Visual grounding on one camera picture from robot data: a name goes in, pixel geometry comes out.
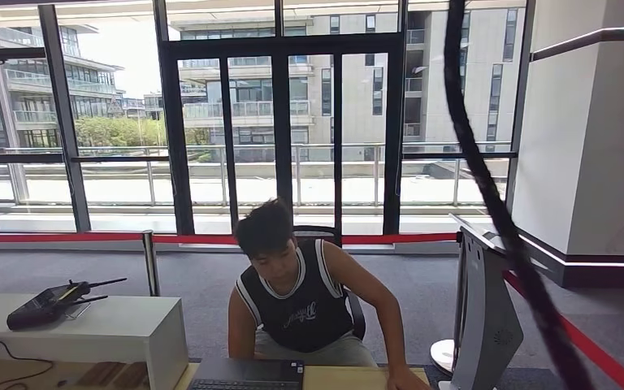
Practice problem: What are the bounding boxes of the silver stanchion post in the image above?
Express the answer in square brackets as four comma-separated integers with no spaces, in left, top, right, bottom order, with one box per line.
[141,230,161,298]

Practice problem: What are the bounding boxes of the black controller with antennas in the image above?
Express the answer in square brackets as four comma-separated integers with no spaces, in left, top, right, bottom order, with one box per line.
[6,277,128,332]

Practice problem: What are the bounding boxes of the green trees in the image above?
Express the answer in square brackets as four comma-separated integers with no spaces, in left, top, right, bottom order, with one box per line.
[74,115,212,163]

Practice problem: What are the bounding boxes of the glass balcony building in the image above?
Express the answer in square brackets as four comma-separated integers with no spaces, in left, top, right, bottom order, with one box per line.
[0,24,124,150]

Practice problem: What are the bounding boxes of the thick black braided cable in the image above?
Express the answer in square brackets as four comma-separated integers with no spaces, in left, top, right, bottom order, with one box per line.
[442,0,596,390]

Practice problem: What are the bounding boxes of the black glass door frame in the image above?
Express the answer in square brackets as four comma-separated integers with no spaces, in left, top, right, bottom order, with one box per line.
[153,32,407,236]

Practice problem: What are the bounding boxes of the dark grey laptop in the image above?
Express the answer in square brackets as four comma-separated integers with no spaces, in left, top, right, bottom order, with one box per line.
[187,359,306,390]

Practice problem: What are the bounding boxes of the black window frame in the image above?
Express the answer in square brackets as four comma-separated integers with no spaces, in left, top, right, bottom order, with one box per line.
[0,0,531,236]

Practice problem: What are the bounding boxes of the beige office building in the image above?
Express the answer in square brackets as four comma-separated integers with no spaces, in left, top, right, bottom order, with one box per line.
[169,0,526,163]

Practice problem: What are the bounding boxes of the person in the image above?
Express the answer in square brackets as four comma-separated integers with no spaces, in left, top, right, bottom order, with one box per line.
[227,197,431,390]

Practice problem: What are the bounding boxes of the dark brown wooden block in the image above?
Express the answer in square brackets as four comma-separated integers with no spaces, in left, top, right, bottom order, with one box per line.
[111,363,150,390]
[75,362,126,387]

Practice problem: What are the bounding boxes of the red barrier belt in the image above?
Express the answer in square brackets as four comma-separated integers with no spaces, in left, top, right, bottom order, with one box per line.
[0,232,144,245]
[153,232,458,246]
[501,269,624,390]

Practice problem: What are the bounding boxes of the metal balcony railing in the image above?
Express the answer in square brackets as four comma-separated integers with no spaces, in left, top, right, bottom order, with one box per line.
[0,141,514,208]

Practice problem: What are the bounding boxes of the person's left hand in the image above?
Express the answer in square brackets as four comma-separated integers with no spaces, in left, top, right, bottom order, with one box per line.
[387,367,431,390]

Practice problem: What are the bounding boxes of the black office chair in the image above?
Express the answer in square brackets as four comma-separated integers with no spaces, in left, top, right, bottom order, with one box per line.
[292,226,367,342]

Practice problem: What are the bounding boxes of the grey kiosk with white base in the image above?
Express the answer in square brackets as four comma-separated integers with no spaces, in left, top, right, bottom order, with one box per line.
[430,213,526,390]

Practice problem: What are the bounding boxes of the clear acrylic stand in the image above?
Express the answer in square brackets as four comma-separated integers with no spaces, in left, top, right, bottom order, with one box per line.
[64,302,92,322]

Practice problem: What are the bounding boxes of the white counter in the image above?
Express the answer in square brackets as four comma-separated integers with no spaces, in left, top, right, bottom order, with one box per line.
[0,292,189,390]

